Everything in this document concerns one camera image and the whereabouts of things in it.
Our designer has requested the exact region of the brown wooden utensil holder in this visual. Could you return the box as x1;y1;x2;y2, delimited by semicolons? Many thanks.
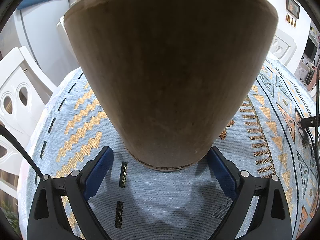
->
65;0;278;171

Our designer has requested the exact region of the patterned blue table mat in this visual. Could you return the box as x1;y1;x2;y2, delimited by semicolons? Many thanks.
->
28;59;319;239

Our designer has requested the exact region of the white chair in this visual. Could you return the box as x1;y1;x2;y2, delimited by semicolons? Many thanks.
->
0;45;58;201
268;29;297;66

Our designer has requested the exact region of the small framed picture lower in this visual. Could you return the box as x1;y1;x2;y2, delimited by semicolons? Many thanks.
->
286;0;300;19

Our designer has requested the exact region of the silver refrigerator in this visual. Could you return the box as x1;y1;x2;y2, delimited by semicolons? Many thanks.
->
14;0;79;85

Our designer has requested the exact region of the white chair far right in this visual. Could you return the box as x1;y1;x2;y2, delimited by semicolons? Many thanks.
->
268;29;297;66

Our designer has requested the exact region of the white chair near left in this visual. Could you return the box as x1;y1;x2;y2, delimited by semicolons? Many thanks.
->
0;45;58;201

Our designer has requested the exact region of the black cable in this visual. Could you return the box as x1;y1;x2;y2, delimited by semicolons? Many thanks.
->
0;125;45;179

